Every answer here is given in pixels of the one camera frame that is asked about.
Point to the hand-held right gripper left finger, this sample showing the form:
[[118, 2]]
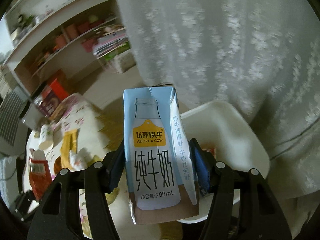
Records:
[[116, 170]]

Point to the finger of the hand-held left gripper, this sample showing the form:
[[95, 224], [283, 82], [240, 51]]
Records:
[[23, 201]]

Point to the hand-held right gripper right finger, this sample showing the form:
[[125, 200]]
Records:
[[201, 167]]

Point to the red snack packet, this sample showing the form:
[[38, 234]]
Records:
[[37, 180]]

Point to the light blue milk carton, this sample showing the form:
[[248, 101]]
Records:
[[152, 155]]

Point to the white plastic bin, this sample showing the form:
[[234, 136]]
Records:
[[225, 130]]

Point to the grey quilted blanket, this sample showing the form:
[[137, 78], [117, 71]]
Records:
[[7, 172]]

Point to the crumpled white tissue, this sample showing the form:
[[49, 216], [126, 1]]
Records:
[[80, 160]]

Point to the yellow snack packet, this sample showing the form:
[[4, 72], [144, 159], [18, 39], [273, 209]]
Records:
[[68, 147]]

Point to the floral tablecloth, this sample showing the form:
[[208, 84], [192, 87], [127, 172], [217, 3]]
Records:
[[85, 115]]

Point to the white paper cup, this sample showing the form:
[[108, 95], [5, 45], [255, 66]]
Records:
[[46, 137]]

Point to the clear plastic jar with nuts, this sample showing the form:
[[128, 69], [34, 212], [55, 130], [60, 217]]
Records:
[[31, 118]]

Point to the purple label plastic jar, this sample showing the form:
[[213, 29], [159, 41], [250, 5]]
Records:
[[51, 105]]

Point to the red box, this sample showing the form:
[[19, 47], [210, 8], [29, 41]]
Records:
[[58, 87]]

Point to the white bookshelf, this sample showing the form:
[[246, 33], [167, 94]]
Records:
[[23, 80]]

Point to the white lace curtain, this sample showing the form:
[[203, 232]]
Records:
[[225, 42]]

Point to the pile of books and papers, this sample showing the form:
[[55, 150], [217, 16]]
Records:
[[110, 42]]

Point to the hanging pink basket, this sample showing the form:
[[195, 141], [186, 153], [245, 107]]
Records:
[[88, 45]]

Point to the small pink basket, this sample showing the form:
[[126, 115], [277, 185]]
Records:
[[83, 27]]

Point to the small potted plant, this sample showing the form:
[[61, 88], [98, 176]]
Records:
[[25, 20]]

